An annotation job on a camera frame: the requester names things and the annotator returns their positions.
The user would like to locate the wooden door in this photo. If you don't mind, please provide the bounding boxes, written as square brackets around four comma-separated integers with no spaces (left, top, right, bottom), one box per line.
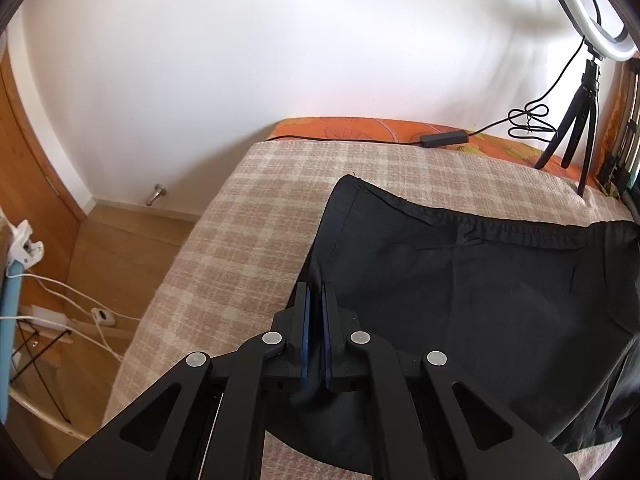
[1,53,87,281]

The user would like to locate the white ring light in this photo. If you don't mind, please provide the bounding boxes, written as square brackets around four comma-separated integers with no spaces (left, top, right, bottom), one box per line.
[559,0,638,62]

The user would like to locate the orange floral bed sheet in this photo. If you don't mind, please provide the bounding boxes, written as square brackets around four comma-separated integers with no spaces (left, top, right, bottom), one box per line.
[268,117,542,168]

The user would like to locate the white power strip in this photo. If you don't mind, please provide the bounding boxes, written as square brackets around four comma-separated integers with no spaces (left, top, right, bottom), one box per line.
[20,306,67,330]

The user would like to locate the beige plaid bed blanket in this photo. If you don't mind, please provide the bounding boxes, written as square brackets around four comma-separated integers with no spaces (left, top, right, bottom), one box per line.
[106,141,635,476]

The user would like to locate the black ring light cable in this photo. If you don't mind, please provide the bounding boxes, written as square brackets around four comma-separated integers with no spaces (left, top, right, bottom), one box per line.
[269,37,587,149]

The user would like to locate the metal door stopper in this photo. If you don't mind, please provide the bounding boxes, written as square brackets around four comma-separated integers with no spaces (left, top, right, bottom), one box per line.
[145,183,167,207]

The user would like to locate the black pants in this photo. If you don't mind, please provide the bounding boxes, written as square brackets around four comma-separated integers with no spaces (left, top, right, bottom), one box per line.
[264,173,640,475]

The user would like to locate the black mini tripod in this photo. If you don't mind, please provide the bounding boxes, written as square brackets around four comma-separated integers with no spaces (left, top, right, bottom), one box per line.
[535,47,603,197]

